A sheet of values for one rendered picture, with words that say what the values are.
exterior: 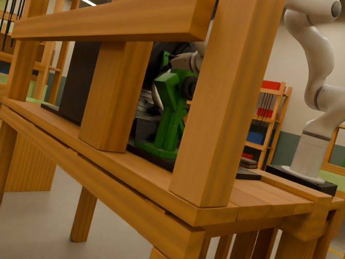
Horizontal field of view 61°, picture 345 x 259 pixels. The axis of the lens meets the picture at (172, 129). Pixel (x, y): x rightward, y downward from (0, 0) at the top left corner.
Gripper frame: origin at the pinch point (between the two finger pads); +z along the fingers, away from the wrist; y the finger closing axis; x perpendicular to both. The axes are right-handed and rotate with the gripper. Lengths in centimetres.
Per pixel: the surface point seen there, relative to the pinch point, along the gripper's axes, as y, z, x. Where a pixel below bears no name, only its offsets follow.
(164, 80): 6.3, -23.7, 25.8
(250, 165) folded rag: -42.0, -25.3, 7.5
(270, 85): -230, 205, -440
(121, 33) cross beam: 23.6, -26.9, 33.8
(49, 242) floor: -72, 111, 60
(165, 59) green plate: 4.1, 2.8, -4.6
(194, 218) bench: -8, -50, 59
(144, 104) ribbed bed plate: -5.5, 4.9, 15.0
